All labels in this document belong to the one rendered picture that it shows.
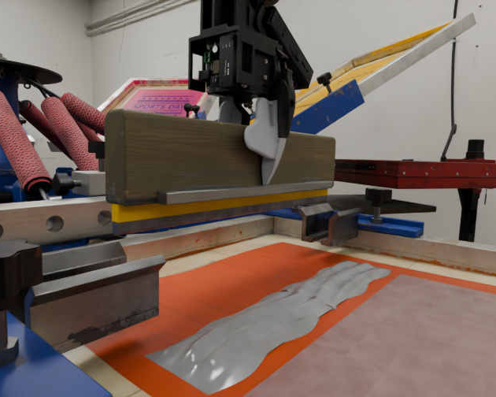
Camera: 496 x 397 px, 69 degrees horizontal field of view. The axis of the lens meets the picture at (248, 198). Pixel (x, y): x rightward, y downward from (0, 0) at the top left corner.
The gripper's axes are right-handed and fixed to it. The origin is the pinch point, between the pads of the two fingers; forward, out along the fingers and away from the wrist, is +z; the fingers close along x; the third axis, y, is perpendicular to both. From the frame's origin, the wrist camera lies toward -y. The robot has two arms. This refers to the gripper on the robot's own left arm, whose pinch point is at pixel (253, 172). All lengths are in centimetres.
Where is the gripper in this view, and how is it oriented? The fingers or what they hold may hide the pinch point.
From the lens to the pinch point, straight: 42.4
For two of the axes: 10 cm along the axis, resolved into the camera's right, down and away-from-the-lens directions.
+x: 7.8, 0.9, -6.2
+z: -0.3, 9.9, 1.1
